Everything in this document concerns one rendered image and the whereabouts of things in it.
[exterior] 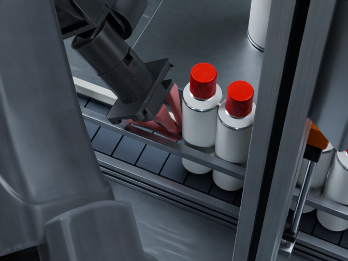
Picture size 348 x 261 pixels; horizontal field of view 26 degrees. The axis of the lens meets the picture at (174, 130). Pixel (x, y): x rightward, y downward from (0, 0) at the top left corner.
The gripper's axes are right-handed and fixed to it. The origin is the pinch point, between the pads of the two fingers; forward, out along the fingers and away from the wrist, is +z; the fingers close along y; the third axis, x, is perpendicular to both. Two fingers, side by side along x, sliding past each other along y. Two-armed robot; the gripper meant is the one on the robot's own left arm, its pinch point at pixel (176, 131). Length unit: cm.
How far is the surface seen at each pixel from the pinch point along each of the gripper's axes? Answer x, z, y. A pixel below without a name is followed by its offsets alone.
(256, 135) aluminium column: -31.7, -14.8, -16.7
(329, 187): -19.8, 11.0, -2.3
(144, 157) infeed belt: 6.6, 1.7, -2.6
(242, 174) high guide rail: -10.5, 5.0, -4.3
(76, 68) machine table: 24.9, -6.5, 11.4
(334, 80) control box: -42.7, -19.9, -16.7
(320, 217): -15.0, 17.1, -2.5
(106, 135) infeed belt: 11.8, -2.5, -1.4
